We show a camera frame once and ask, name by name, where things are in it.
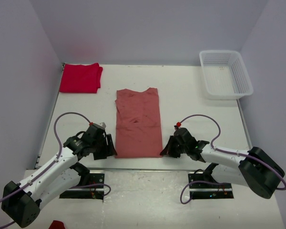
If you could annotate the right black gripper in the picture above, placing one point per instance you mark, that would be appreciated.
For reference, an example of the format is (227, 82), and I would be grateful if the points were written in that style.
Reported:
(168, 150)

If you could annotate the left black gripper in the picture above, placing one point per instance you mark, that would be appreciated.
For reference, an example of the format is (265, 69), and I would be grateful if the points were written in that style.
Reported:
(108, 150)

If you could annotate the white plastic basket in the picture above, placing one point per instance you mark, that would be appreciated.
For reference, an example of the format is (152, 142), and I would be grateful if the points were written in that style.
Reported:
(225, 75)

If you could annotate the folded red t shirt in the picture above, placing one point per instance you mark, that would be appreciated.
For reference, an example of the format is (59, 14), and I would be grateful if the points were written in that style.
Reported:
(81, 79)

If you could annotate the red cloth at bottom edge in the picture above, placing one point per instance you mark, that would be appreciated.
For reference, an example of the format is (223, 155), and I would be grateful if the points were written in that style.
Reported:
(57, 225)

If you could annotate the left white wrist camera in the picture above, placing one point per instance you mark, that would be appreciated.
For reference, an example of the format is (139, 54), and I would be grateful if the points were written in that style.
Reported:
(103, 125)

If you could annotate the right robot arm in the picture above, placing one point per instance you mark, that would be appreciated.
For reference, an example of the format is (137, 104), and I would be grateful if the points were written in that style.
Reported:
(253, 168)

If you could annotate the salmon pink t shirt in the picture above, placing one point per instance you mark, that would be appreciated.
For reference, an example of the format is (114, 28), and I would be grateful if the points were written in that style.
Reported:
(138, 124)

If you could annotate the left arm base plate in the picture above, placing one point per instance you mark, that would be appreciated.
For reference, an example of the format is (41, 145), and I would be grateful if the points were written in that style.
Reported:
(84, 191)

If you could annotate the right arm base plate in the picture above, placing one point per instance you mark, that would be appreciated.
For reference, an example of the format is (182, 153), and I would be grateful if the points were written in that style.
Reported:
(207, 191)

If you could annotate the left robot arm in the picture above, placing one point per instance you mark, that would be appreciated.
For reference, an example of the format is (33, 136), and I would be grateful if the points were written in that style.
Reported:
(24, 200)

